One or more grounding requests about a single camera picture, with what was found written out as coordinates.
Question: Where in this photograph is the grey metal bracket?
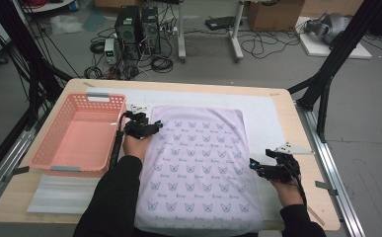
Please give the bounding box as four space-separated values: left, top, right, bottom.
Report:
315 180 340 197
2 166 31 182

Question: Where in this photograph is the person's right hand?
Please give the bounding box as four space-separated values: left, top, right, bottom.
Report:
270 180 305 208

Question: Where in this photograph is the hand-held gripper cable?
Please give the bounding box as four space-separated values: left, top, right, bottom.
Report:
290 171 308 206
109 112 128 171

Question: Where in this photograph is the right hand-held gripper cable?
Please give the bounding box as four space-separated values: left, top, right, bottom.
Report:
290 171 308 206

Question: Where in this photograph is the wide cardboard box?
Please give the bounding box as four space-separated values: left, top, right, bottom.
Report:
301 0 365 18

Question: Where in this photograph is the pink plastic basket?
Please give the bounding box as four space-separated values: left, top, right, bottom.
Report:
29 93 128 178

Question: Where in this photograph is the coiled black cable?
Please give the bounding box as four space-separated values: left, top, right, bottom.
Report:
83 65 104 80
150 55 175 74

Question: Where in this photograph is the person's left hand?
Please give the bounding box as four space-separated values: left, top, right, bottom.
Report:
122 132 153 162

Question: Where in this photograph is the white bench power supply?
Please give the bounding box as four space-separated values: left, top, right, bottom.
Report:
104 38 117 65

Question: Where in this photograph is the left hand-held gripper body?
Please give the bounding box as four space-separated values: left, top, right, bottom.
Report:
122 103 158 140

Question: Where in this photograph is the black frame strut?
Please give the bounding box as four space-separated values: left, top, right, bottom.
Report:
0 0 74 129
286 0 382 144

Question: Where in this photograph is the lilac printed towel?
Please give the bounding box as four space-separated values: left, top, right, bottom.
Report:
133 105 266 237

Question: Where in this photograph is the left hand-held gripper cable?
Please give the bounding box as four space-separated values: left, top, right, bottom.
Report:
109 112 128 171

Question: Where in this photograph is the grey rounded machine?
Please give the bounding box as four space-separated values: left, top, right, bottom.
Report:
303 12 352 45

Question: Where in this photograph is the aluminium rail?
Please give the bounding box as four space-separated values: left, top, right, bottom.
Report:
0 108 53 216
295 102 365 237

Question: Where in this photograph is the flat cardboard box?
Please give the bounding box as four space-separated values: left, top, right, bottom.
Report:
94 0 143 9

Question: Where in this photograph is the clear plastic bag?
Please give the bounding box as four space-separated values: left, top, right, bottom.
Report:
49 14 84 36

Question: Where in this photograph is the loose black floor cable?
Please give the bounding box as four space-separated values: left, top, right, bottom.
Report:
239 29 301 60

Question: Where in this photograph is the black computer tower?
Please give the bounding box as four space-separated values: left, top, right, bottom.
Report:
140 6 162 55
114 5 142 60

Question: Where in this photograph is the white desk leg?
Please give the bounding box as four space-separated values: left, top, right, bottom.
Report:
229 0 246 63
177 0 187 63

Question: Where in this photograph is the thin wooden stick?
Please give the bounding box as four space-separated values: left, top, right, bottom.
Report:
306 205 326 227

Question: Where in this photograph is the blue sheet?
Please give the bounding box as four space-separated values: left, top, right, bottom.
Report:
81 9 109 33

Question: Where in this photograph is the white power strip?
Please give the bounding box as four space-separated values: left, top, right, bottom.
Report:
160 26 179 36

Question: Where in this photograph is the white floor board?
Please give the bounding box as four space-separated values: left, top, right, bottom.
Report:
295 16 373 60

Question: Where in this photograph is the white grid mat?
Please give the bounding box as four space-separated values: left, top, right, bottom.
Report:
27 87 306 222

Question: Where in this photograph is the black flat device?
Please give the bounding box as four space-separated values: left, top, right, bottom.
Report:
204 15 244 31

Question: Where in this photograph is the large cardboard box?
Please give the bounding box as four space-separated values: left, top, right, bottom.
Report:
246 0 306 33

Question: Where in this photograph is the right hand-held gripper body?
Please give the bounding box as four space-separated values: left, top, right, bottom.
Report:
257 141 315 184

